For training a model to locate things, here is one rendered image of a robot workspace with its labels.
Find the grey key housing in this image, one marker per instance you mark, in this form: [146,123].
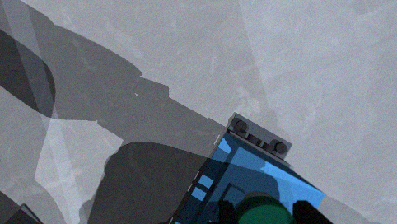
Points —
[24,216]

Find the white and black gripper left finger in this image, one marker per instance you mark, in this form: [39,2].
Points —
[227,213]

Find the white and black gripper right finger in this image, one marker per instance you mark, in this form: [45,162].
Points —
[305,213]

